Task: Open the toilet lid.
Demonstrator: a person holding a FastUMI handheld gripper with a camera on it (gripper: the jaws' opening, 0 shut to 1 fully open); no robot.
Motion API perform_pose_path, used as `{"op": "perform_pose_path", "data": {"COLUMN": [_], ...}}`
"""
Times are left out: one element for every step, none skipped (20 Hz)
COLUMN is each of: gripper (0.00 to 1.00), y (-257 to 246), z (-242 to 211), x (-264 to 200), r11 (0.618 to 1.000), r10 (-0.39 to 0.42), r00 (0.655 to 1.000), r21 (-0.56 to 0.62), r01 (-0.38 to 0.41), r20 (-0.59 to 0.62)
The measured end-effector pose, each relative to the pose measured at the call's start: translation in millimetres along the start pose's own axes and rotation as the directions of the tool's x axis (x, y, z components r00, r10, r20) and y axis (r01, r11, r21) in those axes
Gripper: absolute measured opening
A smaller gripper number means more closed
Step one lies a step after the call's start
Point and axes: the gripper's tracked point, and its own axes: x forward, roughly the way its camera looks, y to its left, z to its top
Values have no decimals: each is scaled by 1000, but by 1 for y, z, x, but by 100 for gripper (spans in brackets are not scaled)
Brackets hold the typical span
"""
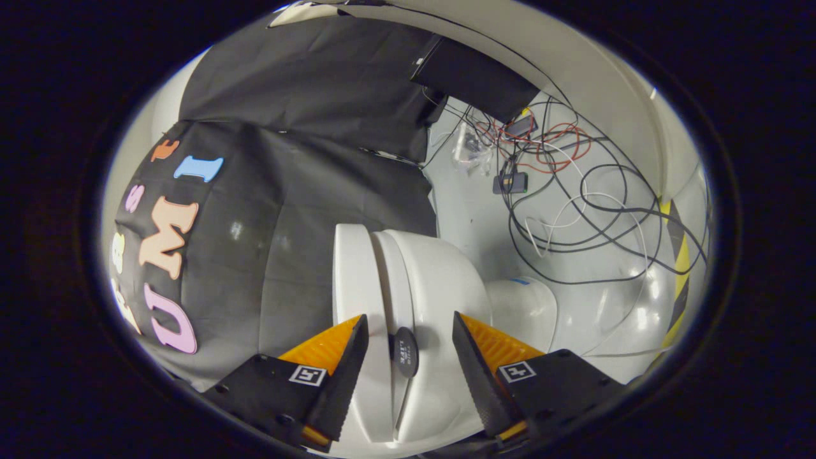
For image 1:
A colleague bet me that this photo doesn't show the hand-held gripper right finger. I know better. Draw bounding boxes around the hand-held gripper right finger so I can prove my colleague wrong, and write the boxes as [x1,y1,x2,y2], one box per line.
[452,311,627,442]

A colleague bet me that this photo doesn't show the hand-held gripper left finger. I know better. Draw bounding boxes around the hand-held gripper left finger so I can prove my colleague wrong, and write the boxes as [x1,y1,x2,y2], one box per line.
[203,314,370,453]

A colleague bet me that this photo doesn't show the white toilet lid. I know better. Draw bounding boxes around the white toilet lid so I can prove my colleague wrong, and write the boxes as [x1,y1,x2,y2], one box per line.
[372,229,421,442]

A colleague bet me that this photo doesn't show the white toilet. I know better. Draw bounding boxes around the white toilet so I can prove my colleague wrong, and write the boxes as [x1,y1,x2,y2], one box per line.
[332,223,559,456]

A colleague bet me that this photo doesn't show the black backdrop cloth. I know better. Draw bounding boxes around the black backdrop cloth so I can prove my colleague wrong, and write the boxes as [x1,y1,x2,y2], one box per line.
[110,6,448,391]

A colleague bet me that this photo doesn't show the small black device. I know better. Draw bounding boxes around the small black device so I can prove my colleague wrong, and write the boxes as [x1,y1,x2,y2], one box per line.
[492,171,529,195]
[503,115,539,138]

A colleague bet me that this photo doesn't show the clear plastic bag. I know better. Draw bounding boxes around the clear plastic bag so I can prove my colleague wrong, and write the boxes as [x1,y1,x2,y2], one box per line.
[452,124,495,177]

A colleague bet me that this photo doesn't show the yellow black hazard tape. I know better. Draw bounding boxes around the yellow black hazard tape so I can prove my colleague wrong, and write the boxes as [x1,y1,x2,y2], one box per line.
[655,200,694,349]

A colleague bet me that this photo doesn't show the black flat box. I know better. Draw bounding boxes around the black flat box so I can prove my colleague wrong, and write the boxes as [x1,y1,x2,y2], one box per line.
[410,35,542,124]

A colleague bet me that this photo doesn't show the tangle of black cables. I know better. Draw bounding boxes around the tangle of black cables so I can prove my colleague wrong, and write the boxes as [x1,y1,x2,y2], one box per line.
[421,89,710,286]

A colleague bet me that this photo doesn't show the white cable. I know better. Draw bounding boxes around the white cable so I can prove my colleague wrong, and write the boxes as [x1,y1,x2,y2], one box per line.
[525,140,652,257]

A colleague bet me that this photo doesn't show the red cable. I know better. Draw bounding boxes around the red cable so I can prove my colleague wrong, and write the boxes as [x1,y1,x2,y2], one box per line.
[475,118,594,175]

